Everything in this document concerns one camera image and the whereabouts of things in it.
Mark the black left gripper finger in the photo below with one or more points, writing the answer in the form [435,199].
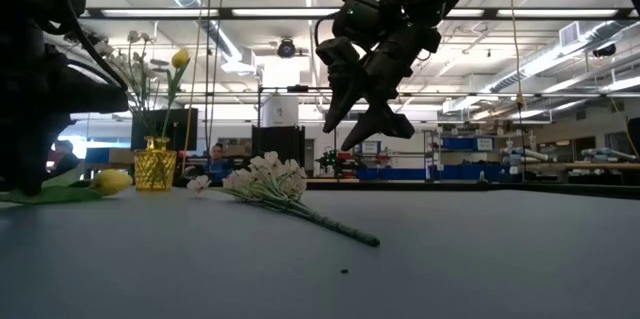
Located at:
[95,94]

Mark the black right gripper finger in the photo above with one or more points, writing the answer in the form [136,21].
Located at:
[345,84]
[385,121]

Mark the white artificial flower bunch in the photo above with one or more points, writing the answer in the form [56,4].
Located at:
[135,59]
[270,179]

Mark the yellow artificial tulip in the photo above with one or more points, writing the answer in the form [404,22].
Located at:
[180,58]
[112,181]

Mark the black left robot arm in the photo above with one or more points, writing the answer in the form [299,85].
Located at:
[35,159]

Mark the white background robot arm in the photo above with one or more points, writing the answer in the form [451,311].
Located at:
[607,154]
[522,154]

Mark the yellow glass vase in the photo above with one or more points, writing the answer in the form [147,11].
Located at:
[155,166]

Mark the white framed sign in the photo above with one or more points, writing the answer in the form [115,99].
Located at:
[370,148]

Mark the row of blue bins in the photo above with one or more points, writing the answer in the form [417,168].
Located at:
[425,173]

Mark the device with green lights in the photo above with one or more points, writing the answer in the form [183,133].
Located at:
[329,159]

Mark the person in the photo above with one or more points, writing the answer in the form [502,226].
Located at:
[62,156]
[217,159]

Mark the white cylindrical tank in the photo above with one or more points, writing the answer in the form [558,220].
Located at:
[280,111]

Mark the blue shelf bins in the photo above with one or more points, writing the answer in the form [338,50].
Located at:
[460,144]

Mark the black panel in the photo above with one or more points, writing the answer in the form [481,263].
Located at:
[277,141]

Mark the black monitor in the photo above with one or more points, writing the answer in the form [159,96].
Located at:
[187,129]

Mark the loose white blossom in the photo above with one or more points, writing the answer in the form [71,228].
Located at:
[199,184]

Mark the blue-grey table mat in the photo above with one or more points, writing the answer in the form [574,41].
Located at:
[450,249]

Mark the white ceiling vent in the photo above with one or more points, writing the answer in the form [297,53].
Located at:
[570,34]

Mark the black ceiling projector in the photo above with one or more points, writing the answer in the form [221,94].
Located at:
[605,50]

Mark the wooden workbench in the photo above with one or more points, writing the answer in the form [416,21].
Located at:
[600,165]

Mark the thin black rig frame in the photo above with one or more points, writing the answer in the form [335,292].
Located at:
[297,89]

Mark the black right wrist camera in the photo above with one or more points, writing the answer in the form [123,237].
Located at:
[356,19]

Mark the black dome ceiling camera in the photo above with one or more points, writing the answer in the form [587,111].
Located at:
[286,49]

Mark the black overhead light rail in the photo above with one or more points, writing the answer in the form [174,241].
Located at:
[225,13]

